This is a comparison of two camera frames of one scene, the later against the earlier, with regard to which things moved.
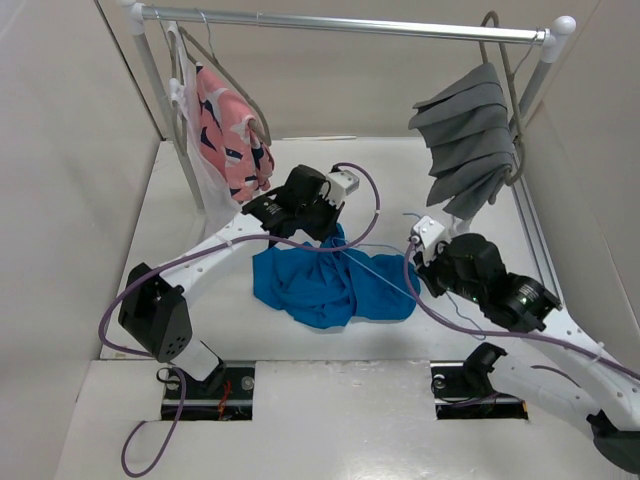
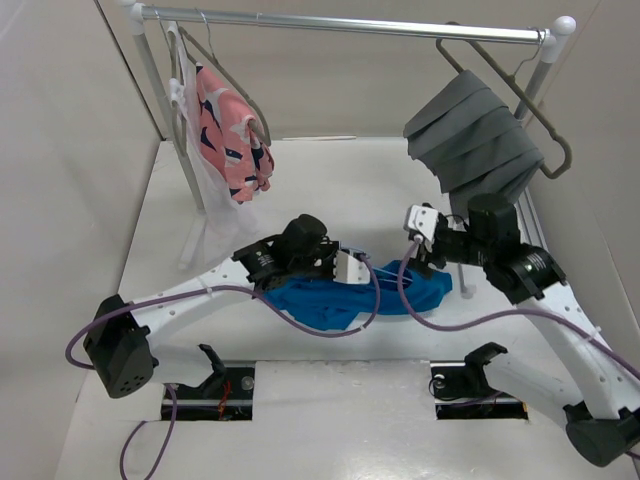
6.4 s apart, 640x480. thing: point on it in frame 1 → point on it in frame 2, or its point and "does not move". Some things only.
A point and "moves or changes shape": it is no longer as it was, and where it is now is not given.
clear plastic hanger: [363, 267] moves or changes shape
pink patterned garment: [239, 160] does not move
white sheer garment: [218, 212] does not move
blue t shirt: [331, 285] does not move
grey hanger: [508, 177] → [526, 95]
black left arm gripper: [333, 214] → [331, 250]
